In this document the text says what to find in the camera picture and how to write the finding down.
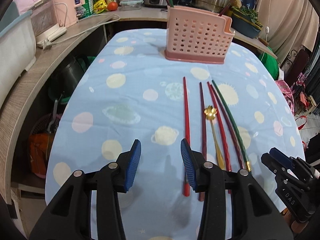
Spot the bright red chopstick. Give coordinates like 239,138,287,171
183,77,190,197

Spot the gold flower spoon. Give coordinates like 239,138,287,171
204,105,226,170

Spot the dark maroon chopstick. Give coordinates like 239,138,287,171
211,83,246,168

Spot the blue planet pattern tablecloth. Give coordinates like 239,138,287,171
45,29,304,239

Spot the pink floral cloth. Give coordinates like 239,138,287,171
276,80,295,114

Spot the green plastic bag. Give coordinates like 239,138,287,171
258,52,279,80

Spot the pink perforated utensil holder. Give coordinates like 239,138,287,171
164,5,235,64

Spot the blue basin with vegetables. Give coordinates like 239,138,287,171
231,6,263,38

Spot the white power strip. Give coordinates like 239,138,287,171
35,24,67,49

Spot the red tomato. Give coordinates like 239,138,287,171
107,2,118,11

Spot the clear food container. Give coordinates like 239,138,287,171
120,0,144,11

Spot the green snack package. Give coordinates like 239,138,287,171
75,0,93,20

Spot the white dish drainer bin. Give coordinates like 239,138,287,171
0,10,36,103

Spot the pink electric kettle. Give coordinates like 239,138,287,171
54,0,85,28

